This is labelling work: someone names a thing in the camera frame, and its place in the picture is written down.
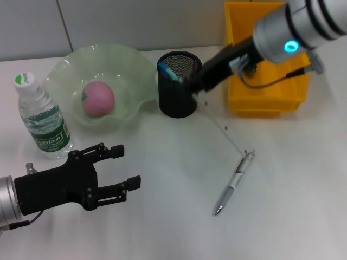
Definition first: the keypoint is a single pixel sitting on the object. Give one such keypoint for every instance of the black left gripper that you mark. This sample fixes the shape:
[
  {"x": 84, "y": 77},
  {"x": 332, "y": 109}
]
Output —
[{"x": 54, "y": 187}]

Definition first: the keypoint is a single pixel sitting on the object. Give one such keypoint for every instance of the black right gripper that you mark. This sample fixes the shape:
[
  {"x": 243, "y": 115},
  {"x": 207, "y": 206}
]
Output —
[{"x": 225, "y": 65}]

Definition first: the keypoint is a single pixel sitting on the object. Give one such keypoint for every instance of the blue plastic scissors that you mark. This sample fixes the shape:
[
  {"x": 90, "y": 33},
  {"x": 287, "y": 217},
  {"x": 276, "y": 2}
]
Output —
[{"x": 168, "y": 71}]

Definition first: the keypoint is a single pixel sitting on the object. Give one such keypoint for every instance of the transparent plastic ruler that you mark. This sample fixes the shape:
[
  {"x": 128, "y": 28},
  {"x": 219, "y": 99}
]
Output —
[{"x": 225, "y": 127}]

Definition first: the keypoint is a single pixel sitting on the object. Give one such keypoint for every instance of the green toy frog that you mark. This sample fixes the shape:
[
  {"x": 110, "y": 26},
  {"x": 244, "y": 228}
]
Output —
[{"x": 250, "y": 71}]

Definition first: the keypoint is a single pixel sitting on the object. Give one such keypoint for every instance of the pink peach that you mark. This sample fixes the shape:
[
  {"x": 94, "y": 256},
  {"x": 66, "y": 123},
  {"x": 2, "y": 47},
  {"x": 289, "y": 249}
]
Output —
[{"x": 99, "y": 98}]

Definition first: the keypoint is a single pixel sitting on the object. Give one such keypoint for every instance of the clear green-label water bottle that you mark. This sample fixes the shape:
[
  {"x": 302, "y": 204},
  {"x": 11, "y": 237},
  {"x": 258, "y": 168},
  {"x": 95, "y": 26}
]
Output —
[{"x": 46, "y": 130}]

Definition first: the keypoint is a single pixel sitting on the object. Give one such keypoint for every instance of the white grey ballpoint pen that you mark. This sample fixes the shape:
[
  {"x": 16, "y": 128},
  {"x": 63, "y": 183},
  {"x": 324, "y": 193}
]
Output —
[{"x": 233, "y": 184}]

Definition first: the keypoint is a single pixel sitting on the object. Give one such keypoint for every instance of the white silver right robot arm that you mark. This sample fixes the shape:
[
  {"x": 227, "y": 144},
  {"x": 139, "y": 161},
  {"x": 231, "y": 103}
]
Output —
[{"x": 298, "y": 27}]

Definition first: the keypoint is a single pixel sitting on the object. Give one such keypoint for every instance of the black mesh pen holder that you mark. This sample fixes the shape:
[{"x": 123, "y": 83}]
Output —
[{"x": 173, "y": 100}]

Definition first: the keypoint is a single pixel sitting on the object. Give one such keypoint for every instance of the pale green glass fruit plate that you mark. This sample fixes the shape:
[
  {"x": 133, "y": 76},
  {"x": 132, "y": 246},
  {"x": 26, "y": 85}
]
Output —
[{"x": 67, "y": 70}]

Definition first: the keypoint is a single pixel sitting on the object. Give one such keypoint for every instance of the yellow plastic bin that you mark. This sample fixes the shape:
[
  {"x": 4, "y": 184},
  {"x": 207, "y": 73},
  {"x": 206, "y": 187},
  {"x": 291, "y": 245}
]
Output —
[{"x": 271, "y": 100}]

